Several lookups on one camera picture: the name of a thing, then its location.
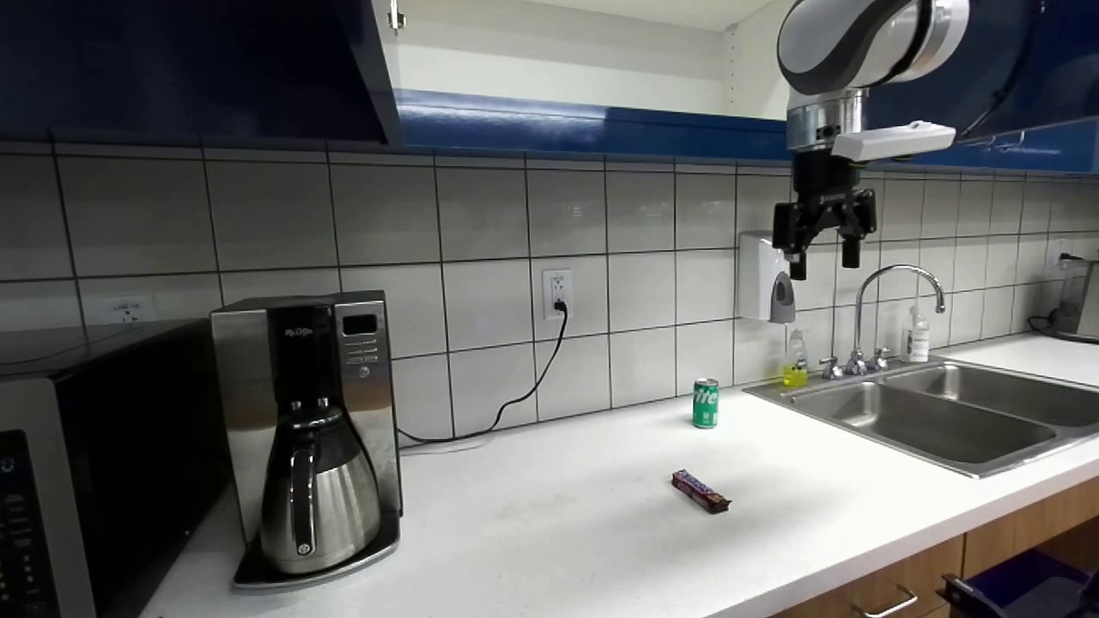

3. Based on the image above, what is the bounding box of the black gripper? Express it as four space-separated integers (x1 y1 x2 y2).
769 150 879 283

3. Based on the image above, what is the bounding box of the blue cabinet door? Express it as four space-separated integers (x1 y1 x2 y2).
0 0 404 150
861 0 1099 178

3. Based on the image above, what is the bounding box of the wooden lower cabinet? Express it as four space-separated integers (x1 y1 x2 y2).
773 476 1099 618

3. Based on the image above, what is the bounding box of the chrome kitchen faucet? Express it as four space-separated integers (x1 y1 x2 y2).
820 261 952 381

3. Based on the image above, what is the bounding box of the yellow dish soap bottle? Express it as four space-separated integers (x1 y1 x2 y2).
776 322 814 392

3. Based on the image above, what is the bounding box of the small white pump bottle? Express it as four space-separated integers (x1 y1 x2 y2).
902 300 939 366

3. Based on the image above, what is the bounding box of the green soda can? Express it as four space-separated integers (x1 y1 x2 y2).
690 373 723 432

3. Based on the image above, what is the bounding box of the stainless steel double sink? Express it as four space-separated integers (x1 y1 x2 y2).
747 356 1099 480

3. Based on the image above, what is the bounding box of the black countertop appliance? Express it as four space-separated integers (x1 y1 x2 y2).
1028 252 1099 347

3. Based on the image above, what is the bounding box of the dark blue bin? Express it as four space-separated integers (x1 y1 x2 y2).
939 546 1099 618

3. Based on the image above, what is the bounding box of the stainless steel coffee maker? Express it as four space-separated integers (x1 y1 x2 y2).
206 290 404 594

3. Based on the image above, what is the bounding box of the stainless steel coffee carafe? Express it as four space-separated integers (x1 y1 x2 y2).
254 397 387 579

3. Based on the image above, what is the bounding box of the black and silver microwave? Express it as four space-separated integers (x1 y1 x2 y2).
0 320 232 618

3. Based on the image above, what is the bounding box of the white wall soap dispenser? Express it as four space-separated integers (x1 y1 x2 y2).
735 231 802 331

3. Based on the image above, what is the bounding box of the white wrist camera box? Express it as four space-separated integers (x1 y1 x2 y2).
832 117 960 164

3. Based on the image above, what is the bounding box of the white wall outlet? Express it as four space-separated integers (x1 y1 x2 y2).
108 291 154 331
538 267 581 320

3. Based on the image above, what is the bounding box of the black power cord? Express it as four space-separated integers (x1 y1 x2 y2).
394 300 572 449

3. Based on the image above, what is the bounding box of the metal drawer handle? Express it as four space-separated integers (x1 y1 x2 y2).
852 583 923 618

